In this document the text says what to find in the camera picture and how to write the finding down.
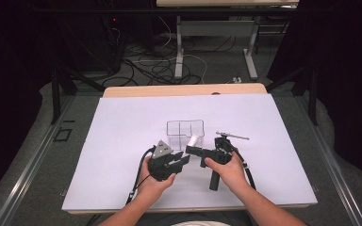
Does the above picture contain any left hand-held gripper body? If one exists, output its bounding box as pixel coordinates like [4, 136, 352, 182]
[147, 139, 183, 183]

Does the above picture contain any person's right hand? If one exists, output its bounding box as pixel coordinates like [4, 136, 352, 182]
[205, 153, 249, 194]

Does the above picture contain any clear plastic compartment organizer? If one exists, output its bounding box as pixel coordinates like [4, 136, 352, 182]
[165, 119, 206, 153]

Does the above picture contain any black computer tower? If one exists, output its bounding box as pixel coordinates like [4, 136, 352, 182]
[105, 12, 124, 73]

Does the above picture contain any wooden table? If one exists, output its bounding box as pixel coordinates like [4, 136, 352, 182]
[65, 83, 312, 215]

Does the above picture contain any white floor cable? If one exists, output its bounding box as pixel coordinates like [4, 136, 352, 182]
[156, 15, 209, 85]

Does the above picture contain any tangle of black floor cables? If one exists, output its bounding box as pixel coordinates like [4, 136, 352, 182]
[102, 34, 238, 88]

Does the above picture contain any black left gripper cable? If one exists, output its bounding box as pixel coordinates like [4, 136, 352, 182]
[125, 145, 156, 205]

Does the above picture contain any black curtain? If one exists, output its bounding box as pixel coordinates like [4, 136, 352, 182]
[267, 0, 362, 185]
[0, 0, 60, 210]

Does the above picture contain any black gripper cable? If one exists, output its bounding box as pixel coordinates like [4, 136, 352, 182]
[125, 145, 156, 205]
[229, 146, 257, 191]

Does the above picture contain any person's left hand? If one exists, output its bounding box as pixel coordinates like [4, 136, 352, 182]
[136, 158, 177, 202]

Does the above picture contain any grey metal floor rail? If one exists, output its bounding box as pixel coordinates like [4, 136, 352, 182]
[0, 95, 76, 226]
[295, 95, 362, 226]

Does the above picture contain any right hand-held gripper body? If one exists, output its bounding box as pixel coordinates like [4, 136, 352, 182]
[200, 131, 250, 191]

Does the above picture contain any white plastic tube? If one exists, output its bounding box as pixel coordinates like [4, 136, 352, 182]
[187, 134, 202, 149]

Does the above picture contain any white desk with metal legs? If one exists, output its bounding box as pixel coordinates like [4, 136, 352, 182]
[156, 0, 300, 81]

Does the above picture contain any black metal frame stand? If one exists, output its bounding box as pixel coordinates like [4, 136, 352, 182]
[50, 60, 107, 125]
[265, 60, 321, 126]

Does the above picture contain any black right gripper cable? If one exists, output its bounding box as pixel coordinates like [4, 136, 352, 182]
[229, 146, 257, 191]

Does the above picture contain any white table cover sheet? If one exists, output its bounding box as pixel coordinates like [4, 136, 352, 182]
[61, 93, 319, 212]

